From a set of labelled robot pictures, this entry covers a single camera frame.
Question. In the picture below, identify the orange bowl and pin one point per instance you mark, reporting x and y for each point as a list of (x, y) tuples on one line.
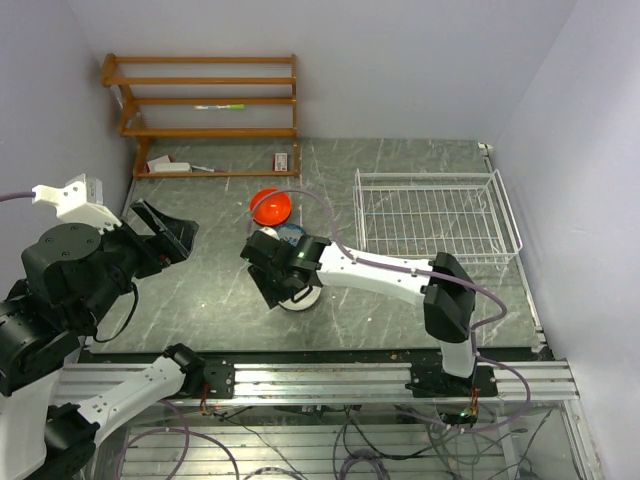
[(270, 209)]

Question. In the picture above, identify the white ribbed bowl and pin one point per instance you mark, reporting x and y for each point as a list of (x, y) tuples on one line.
[(303, 300)]

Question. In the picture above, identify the blue patterned white bowl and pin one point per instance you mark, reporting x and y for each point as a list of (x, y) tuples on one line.
[(290, 232)]

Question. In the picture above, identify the white corner bracket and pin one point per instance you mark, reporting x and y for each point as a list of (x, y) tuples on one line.
[(488, 149)]

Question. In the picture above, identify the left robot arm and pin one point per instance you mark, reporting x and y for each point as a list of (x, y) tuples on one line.
[(74, 274)]

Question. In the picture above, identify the aluminium rail frame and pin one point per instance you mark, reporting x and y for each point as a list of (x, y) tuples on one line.
[(328, 416)]

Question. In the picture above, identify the red white marker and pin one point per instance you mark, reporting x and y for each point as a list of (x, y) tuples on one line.
[(202, 169)]

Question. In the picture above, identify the red white small box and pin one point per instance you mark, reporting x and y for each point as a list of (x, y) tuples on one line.
[(280, 162)]

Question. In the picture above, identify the white wire dish rack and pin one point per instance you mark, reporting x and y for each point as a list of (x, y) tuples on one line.
[(417, 215)]

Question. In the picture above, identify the green white pen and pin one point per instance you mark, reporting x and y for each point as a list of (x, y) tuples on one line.
[(212, 107)]

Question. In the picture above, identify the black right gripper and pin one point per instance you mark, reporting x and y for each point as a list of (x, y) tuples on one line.
[(272, 295)]

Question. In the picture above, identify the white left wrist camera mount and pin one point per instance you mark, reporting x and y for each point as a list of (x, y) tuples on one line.
[(79, 201)]

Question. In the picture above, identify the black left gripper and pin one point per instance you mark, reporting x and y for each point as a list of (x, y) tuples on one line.
[(175, 236)]

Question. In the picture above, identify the white flat box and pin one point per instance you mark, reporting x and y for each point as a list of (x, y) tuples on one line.
[(165, 164)]

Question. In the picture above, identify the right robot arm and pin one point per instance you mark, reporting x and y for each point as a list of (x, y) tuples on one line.
[(442, 290)]

